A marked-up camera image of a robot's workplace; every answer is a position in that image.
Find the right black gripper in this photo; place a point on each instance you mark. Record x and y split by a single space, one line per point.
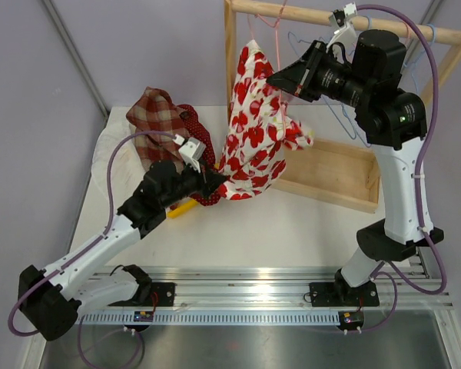
300 78

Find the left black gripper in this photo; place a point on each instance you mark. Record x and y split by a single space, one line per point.
207 180

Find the blue wire hanger plaid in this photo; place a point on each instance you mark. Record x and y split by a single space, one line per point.
297 44

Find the red white polka-dot skirt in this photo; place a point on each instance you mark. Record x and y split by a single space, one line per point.
196 130

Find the white red poppy skirt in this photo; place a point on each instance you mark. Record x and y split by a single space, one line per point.
259 130

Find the blue wire hanger polka-dot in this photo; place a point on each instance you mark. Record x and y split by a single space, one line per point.
345 122

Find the red beige plaid skirt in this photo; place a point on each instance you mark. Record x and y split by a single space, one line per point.
155 111

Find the pink wire hanger white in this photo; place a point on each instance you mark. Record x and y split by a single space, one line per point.
408 32

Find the blue wire hanger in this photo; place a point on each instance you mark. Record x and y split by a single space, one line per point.
412 66

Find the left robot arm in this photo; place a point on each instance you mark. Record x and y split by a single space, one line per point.
54 297

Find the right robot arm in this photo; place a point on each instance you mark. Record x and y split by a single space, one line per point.
394 122

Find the yellow plastic tray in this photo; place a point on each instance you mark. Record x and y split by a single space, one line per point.
181 208

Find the wooden clothes rack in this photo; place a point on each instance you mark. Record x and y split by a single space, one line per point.
330 171

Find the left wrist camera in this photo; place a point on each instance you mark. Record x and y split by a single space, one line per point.
190 150

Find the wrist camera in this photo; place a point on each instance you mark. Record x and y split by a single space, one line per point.
341 21
190 150

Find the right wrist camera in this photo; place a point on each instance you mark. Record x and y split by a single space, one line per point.
341 21

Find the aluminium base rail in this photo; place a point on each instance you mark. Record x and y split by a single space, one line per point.
248 286

